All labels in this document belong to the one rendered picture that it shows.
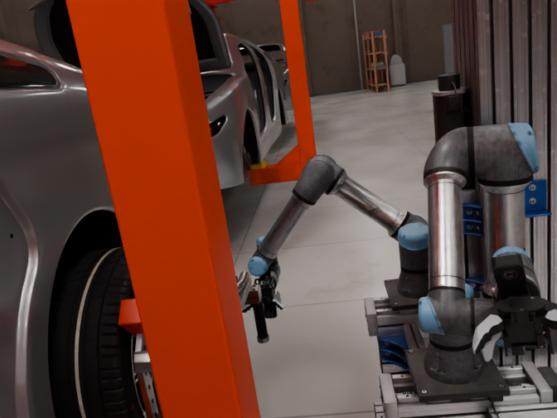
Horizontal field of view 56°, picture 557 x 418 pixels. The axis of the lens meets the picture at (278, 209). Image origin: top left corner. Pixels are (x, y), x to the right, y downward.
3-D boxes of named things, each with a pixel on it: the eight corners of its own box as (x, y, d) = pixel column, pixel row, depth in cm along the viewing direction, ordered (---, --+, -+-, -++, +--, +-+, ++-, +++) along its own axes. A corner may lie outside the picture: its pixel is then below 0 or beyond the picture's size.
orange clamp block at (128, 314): (133, 309, 146) (119, 298, 138) (160, 307, 145) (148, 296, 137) (131, 334, 143) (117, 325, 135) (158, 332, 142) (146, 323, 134)
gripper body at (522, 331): (556, 357, 82) (545, 318, 93) (549, 308, 80) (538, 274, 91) (504, 359, 85) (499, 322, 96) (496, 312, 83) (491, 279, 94)
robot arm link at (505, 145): (475, 323, 142) (466, 122, 127) (536, 325, 137) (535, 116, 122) (476, 347, 131) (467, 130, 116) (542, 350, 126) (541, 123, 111)
